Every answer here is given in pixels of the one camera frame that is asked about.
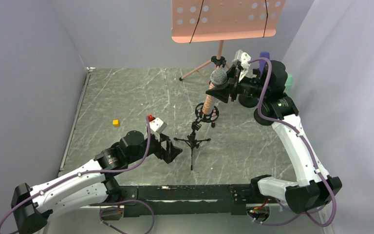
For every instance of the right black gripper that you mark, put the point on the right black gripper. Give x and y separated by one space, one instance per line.
233 86

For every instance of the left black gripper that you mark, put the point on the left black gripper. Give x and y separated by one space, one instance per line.
165 149

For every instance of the black shock-mount tripod stand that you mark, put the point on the black shock-mount tripod stand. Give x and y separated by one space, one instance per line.
201 117

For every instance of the black round-base mic stand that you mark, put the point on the black round-base mic stand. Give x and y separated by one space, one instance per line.
248 102
260 120

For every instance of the mint green microphone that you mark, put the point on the mint green microphone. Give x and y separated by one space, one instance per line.
289 84

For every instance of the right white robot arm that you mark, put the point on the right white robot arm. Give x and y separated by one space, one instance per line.
314 187

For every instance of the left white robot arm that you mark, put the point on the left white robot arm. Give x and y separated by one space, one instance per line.
92 183

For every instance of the pink music stand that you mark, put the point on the pink music stand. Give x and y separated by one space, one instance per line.
222 20

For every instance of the yellow cube left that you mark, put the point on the yellow cube left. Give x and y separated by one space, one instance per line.
116 123

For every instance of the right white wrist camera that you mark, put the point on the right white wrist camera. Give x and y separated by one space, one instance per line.
241 61

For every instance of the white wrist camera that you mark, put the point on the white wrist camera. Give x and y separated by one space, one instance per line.
241 61
157 126

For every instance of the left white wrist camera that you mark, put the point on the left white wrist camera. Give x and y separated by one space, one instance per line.
157 126

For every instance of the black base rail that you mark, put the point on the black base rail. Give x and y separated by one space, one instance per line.
234 199

